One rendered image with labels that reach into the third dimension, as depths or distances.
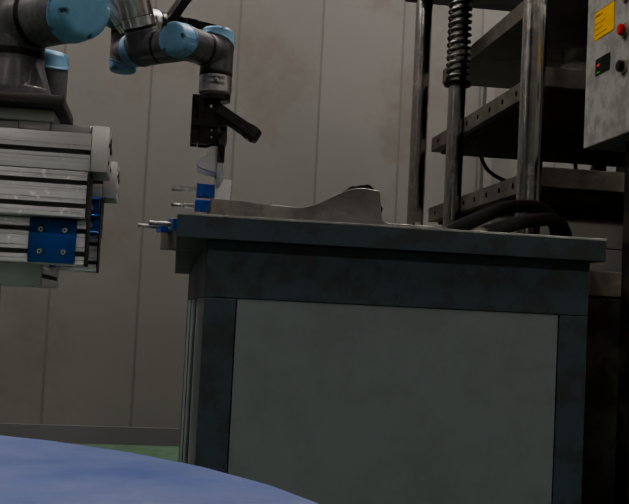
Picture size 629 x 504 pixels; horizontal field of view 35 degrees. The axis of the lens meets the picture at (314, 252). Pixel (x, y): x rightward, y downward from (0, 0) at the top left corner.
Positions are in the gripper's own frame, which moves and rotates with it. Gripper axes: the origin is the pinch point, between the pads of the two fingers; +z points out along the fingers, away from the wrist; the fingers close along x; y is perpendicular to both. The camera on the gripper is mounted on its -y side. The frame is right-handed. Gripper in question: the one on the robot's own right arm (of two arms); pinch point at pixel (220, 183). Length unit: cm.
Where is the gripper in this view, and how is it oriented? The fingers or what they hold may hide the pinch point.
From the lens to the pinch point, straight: 227.8
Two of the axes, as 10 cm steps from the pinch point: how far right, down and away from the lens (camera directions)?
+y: -9.9, -0.5, -1.4
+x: 1.4, -0.6, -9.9
